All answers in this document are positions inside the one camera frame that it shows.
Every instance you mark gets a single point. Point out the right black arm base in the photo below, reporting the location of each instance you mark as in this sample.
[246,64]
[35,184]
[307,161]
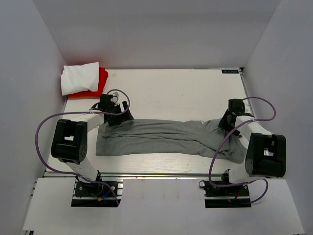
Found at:
[222,198]

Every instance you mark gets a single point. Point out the grey t shirt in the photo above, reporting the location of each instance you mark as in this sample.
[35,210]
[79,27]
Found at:
[146,136]

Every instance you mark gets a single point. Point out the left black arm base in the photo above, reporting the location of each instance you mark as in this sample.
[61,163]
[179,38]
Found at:
[87,195]

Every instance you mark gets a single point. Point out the blue table label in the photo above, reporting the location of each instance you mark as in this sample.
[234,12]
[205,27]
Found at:
[230,71]

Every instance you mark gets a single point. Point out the white folded t shirt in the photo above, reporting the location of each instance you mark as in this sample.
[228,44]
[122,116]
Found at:
[80,78]

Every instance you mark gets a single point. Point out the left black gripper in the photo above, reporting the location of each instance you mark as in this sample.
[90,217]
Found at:
[112,122]

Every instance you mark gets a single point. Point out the aluminium table rail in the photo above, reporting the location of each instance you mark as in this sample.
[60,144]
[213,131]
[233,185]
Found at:
[51,174]

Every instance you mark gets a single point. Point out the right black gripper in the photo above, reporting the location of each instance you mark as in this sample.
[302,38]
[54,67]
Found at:
[223,123]

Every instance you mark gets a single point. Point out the red folded t shirt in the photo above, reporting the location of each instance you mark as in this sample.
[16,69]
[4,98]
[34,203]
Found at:
[103,76]

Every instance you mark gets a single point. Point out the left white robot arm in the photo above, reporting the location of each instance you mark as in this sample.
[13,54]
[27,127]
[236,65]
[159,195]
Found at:
[70,141]

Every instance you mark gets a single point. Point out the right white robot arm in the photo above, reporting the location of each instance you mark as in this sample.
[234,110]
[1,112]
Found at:
[264,152]

